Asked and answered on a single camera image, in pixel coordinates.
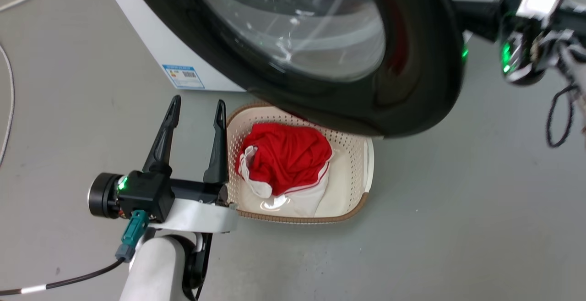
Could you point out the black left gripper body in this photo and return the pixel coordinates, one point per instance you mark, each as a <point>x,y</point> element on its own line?
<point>146,193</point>

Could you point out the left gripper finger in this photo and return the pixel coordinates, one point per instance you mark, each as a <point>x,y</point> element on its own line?
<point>162,138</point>
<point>218,150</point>

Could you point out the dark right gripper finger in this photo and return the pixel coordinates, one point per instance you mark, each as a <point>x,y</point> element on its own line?
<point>476,19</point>

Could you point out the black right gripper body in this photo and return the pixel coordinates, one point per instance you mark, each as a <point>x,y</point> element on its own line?
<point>522,58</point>

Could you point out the black round washing machine door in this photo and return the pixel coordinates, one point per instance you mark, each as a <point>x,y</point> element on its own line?
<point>412,85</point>

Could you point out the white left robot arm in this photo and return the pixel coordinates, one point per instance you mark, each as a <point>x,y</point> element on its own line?
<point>153,269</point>

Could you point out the white washing machine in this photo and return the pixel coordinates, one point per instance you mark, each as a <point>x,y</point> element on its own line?
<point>151,30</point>

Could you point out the blue energy label sticker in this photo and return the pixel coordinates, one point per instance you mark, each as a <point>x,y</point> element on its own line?
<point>184,77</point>

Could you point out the red and white garment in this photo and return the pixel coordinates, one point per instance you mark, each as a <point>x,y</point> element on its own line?
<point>288,156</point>

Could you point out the beige perforated laundry basket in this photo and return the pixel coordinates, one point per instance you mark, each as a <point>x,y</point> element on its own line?
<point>350,172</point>

